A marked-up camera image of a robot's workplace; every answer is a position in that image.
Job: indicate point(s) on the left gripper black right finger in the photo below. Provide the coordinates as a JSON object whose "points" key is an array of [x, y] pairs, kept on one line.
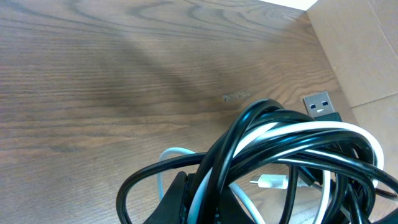
{"points": [[229, 210]]}

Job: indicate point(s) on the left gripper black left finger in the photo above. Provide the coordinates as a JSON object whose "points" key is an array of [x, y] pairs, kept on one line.
{"points": [[171, 208]]}

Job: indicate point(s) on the cardboard box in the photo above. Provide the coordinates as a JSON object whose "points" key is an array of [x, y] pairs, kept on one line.
{"points": [[359, 38]]}

